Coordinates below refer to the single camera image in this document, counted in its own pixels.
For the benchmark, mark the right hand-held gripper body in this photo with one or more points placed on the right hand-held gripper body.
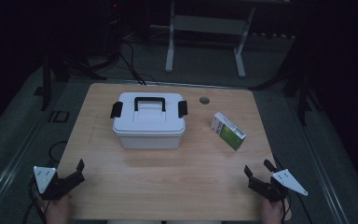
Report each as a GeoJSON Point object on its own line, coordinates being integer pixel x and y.
{"type": "Point", "coordinates": [287, 183]}

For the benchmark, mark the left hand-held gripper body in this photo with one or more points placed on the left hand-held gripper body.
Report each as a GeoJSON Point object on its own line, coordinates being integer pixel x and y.
{"type": "Point", "coordinates": [45, 179]}

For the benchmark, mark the white plastic storage box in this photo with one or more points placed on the white plastic storage box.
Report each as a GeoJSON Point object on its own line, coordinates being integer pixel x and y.
{"type": "Point", "coordinates": [149, 124]}

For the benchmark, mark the black tripod stand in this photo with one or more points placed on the black tripod stand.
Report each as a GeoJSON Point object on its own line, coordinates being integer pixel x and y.
{"type": "Point", "coordinates": [298, 90]}
{"type": "Point", "coordinates": [56, 74]}

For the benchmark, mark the person's right hand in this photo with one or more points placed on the person's right hand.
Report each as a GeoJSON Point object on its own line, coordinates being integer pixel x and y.
{"type": "Point", "coordinates": [272, 213]}

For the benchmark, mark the person's left hand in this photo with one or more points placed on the person's left hand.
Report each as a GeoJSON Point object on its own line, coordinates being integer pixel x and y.
{"type": "Point", "coordinates": [57, 211]}

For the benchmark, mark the green and white medicine box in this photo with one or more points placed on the green and white medicine box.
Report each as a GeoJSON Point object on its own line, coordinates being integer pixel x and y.
{"type": "Point", "coordinates": [231, 137]}

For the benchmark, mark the white metal stand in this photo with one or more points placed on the white metal stand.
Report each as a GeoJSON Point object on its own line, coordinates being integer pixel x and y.
{"type": "Point", "coordinates": [209, 25]}

